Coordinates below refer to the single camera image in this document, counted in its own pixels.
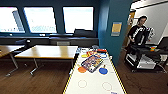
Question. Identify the grey chair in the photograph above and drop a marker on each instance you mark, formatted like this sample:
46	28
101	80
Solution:
63	43

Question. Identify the yellow wall sign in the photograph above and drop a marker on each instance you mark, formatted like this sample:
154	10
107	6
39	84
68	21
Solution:
116	28

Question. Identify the person in dark shirt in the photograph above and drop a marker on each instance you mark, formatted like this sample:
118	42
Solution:
138	30

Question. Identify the dark wall bench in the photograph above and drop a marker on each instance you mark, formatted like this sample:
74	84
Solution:
76	38

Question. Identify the dark wooden table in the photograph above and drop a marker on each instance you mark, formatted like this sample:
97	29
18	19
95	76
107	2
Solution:
5	50

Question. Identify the treadmill machine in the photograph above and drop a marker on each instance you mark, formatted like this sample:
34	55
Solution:
146	55

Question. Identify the colourful board game box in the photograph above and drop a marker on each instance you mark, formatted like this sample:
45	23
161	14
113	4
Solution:
91	63

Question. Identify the light wooden long table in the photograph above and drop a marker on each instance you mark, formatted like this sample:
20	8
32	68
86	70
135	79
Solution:
46	51

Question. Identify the yellow plastic plate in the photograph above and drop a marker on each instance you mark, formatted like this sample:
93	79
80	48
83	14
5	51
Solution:
85	55

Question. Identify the orange plastic plate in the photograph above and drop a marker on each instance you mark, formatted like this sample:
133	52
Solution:
82	69

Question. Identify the bright window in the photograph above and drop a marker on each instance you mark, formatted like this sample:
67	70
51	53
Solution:
10	20
40	20
78	19

